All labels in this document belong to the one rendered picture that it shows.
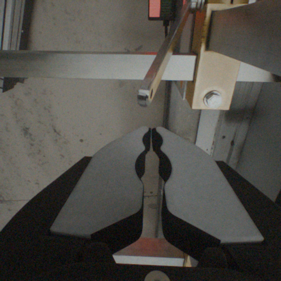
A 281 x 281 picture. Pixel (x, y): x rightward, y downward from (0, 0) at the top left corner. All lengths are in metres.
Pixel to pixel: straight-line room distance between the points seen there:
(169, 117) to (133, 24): 0.74
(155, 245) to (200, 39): 0.28
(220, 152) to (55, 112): 1.02
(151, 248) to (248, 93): 0.43
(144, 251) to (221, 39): 0.28
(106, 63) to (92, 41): 0.89
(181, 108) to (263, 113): 0.21
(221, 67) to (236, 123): 0.35
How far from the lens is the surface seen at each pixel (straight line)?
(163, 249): 0.33
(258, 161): 0.57
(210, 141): 0.60
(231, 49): 0.19
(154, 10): 0.41
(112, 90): 1.18
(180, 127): 0.47
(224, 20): 0.21
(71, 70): 0.28
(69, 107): 1.29
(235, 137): 0.62
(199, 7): 0.27
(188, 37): 0.34
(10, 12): 1.04
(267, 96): 0.56
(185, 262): 0.31
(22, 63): 0.30
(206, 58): 0.26
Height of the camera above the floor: 1.12
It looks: 60 degrees down
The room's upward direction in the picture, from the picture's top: 175 degrees counter-clockwise
